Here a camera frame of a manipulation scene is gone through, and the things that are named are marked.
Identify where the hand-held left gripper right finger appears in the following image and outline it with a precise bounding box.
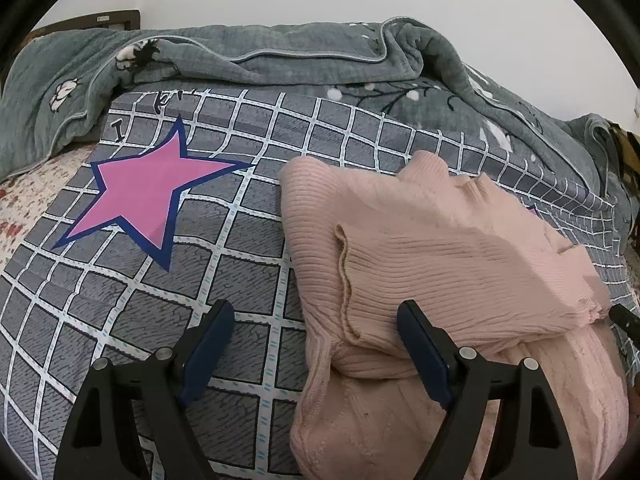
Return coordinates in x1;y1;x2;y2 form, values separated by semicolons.
397;300;583;480

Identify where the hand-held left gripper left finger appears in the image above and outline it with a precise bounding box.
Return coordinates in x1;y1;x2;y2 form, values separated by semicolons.
52;300;236;480

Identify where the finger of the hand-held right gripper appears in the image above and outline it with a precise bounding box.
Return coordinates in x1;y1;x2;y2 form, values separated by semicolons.
609;304;640;343

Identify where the pink knitted sweater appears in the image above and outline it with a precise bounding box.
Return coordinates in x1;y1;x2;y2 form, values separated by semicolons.
277;152;632;480

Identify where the grey checked star-print bedsheet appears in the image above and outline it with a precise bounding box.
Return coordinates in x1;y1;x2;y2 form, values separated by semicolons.
0;87;628;480

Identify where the camouflage cloth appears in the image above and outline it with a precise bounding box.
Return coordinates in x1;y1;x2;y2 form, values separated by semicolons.
602;120;640;186

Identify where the grey-green floral quilt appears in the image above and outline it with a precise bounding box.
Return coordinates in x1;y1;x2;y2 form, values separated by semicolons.
0;16;626;206

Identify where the dark wooden headboard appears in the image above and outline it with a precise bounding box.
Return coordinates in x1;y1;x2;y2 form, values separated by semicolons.
27;8;143;41

